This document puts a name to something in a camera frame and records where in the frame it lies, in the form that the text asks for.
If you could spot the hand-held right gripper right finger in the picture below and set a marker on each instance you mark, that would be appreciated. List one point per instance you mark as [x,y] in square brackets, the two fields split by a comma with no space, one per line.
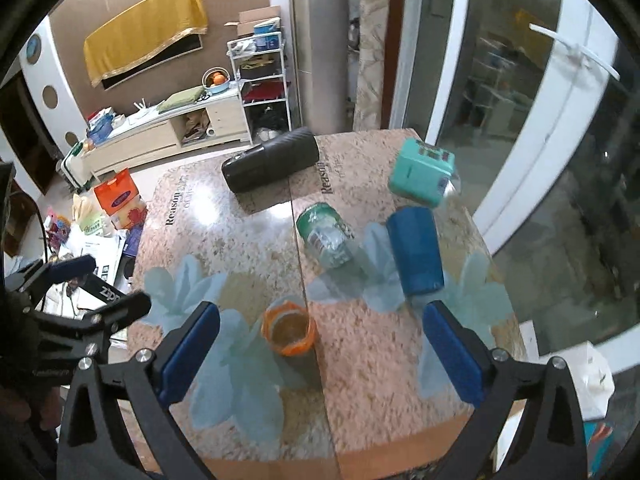
[452,357]

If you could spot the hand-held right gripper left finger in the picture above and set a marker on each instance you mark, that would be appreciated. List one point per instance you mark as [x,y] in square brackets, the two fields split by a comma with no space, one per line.
[189,355]

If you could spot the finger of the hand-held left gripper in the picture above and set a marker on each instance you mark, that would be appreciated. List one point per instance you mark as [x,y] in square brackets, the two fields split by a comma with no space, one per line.
[75,266]
[122,308]

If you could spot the orange cup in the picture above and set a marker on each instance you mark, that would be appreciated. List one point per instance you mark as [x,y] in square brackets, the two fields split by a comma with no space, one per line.
[290,331]

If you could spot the blue cup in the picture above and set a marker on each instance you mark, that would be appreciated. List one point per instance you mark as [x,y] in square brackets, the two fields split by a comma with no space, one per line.
[415,252]

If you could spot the green glass cup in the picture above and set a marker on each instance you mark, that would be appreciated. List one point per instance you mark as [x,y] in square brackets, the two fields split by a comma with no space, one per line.
[325,235]

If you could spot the black cup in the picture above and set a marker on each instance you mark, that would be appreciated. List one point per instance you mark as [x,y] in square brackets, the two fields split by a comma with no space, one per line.
[271,166]

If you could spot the pile of papers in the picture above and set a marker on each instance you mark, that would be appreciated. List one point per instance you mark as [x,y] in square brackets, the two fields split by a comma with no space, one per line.
[97,255]

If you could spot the orange plastic bag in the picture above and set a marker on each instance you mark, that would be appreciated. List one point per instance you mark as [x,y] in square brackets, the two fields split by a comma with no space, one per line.
[118,199]

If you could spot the white suitcase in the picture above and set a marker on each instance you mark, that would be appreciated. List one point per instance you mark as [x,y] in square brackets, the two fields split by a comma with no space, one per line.
[70,166]

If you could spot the white box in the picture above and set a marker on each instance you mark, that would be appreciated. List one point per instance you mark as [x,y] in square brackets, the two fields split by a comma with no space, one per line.
[590,377]

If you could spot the beige television cabinet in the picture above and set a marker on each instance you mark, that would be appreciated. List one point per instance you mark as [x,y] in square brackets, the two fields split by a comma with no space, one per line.
[170,132]

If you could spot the colourful printed box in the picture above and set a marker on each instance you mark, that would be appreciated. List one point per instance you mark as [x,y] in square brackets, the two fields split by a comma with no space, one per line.
[600,442]

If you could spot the green cushion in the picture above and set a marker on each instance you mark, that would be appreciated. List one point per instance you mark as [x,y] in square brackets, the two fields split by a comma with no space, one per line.
[180,98]

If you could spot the black television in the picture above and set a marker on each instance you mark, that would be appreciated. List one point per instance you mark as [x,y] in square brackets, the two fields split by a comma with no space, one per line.
[150,65]

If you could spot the bowl of oranges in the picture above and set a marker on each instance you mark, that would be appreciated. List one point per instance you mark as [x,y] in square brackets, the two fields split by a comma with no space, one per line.
[217,80]

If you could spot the yellow cloth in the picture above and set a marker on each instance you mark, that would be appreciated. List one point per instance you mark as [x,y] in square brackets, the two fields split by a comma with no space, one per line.
[145,27]

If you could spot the blue and white tin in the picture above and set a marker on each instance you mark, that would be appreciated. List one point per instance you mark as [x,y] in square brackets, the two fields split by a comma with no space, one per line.
[267,38]

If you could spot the cardboard box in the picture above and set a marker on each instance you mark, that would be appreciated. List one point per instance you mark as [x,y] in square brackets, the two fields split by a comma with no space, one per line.
[256,19]

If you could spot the grey cylindrical column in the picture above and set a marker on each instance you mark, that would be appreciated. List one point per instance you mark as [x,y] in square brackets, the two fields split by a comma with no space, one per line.
[318,45]

